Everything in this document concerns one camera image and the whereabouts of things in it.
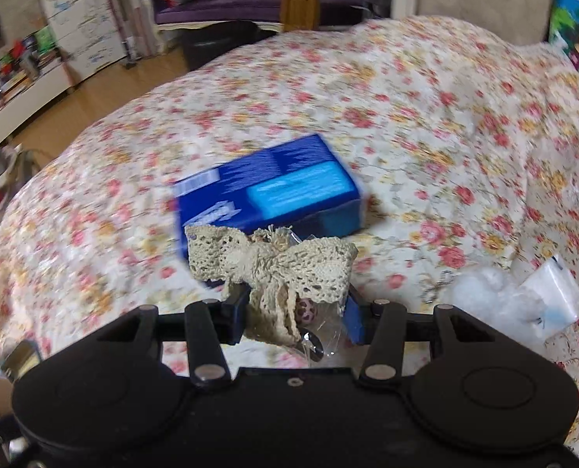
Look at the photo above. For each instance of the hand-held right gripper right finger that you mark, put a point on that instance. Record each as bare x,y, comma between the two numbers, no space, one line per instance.
355,321

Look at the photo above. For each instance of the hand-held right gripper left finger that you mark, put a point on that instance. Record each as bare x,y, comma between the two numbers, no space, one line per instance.
238,314

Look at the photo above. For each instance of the cream lace bow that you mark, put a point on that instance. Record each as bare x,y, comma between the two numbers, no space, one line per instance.
313,263

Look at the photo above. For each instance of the clear plastic bag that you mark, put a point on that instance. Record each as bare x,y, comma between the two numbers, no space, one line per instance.
489,297

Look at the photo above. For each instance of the blue and white cardboard box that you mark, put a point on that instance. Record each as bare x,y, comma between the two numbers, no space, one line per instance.
279,180

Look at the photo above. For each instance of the white plastic packet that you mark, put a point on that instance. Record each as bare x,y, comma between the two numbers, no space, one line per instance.
557,297

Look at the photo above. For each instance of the floral bedspread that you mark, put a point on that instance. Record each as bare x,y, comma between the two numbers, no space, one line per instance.
416,107

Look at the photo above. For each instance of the black ottoman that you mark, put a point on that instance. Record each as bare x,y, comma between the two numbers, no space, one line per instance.
216,44

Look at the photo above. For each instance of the low white bookshelf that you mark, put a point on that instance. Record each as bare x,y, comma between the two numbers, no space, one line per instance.
21,102

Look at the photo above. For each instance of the small wooden chair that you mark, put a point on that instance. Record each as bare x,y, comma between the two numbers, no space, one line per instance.
299,9

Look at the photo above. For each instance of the white drawer cabinet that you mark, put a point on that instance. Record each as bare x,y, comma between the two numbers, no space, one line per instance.
84,24

